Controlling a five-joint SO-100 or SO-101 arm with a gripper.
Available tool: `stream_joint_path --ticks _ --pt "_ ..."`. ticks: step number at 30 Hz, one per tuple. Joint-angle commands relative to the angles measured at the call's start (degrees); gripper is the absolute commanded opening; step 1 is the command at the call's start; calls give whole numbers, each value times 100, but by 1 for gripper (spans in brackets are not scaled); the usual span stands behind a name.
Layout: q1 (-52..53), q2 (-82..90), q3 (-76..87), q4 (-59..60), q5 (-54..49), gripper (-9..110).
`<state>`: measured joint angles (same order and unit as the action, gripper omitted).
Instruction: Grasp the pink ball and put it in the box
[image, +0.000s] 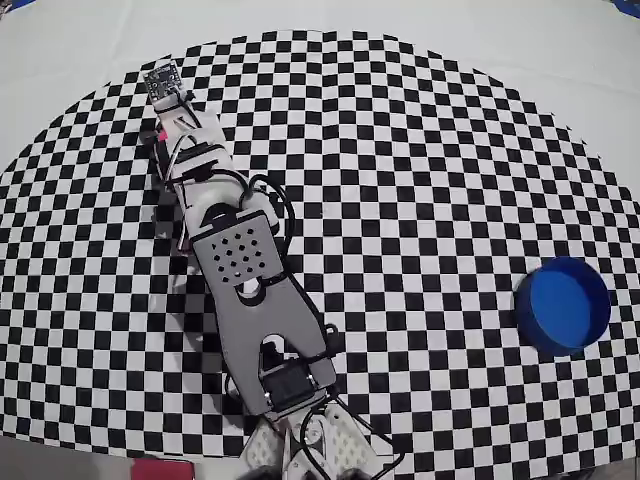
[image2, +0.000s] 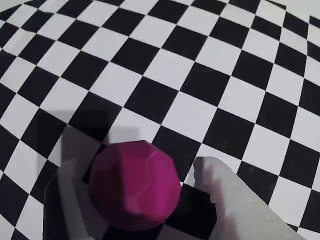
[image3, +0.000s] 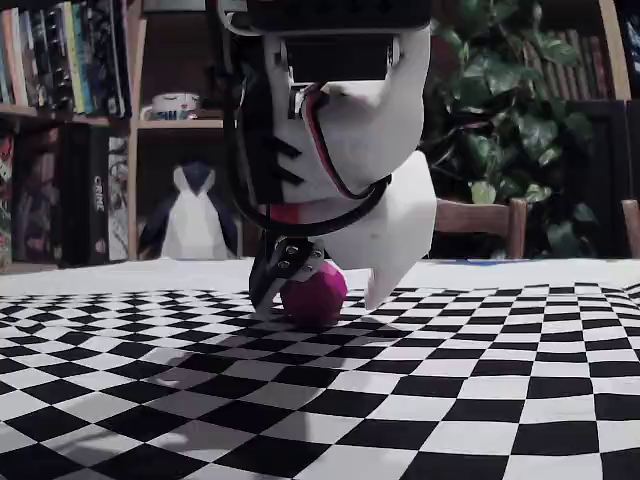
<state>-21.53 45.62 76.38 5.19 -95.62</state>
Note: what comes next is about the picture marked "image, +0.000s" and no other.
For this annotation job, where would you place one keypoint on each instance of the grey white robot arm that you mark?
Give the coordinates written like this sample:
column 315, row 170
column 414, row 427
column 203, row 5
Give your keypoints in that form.
column 240, row 300

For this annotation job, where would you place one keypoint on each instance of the round blue box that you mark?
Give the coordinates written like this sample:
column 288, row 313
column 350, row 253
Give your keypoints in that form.
column 562, row 310

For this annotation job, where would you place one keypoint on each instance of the bare camera circuit board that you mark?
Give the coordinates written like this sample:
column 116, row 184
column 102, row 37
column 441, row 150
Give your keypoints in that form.
column 162, row 80

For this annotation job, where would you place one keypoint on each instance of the black white checkerboard cloth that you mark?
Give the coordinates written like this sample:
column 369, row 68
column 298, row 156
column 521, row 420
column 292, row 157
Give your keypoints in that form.
column 425, row 175

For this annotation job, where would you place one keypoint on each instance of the red flat object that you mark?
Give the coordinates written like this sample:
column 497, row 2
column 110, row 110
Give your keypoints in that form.
column 162, row 471

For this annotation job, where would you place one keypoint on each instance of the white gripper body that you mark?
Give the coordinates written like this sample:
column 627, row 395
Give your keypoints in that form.
column 176, row 126

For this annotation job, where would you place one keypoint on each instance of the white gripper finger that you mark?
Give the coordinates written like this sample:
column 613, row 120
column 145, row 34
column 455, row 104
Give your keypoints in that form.
column 182, row 117
column 160, row 160

